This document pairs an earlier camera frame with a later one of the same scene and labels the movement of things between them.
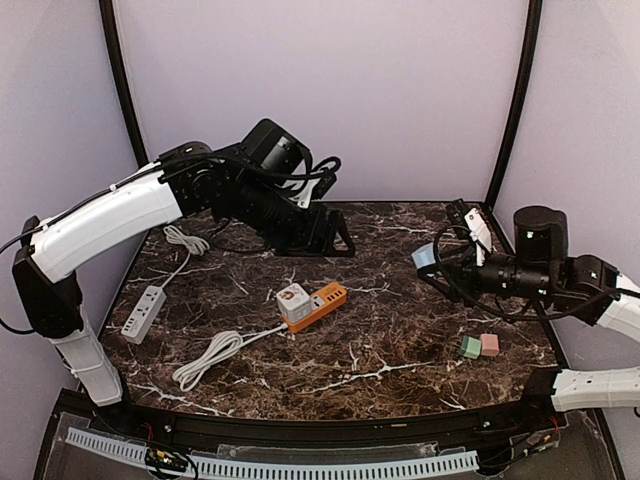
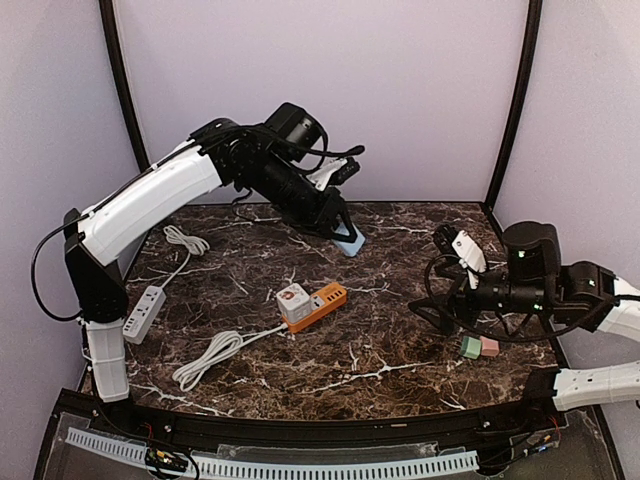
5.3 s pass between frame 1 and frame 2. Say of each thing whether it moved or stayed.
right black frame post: stayed
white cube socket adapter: stayed
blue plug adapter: moved
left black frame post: stayed
